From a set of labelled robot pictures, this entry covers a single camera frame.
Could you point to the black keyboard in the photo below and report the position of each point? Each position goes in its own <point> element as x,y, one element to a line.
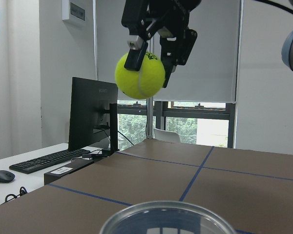
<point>46,161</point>

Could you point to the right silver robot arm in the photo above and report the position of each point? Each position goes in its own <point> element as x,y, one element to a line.
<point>287,48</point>

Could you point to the yellow Roland Garros tennis ball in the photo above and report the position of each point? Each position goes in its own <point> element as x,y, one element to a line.
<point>144,83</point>

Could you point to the white chair back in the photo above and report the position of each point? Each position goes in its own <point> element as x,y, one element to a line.
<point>167,136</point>

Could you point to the white tennis ball can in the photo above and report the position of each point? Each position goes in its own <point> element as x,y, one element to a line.
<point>166,217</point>

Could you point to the white window roller blind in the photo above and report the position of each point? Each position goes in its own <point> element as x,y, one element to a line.
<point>196,41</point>

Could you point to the white wall panel box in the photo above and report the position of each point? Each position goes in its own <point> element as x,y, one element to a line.
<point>73,12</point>

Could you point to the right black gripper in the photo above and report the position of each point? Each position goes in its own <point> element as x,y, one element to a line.
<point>170,19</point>

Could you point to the black box white label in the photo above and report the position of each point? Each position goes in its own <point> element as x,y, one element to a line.
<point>67,169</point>

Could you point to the black monitor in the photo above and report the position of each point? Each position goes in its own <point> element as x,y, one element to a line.
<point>93,113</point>

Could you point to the black computer mouse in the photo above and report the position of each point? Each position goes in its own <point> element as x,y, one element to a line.
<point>6,176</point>

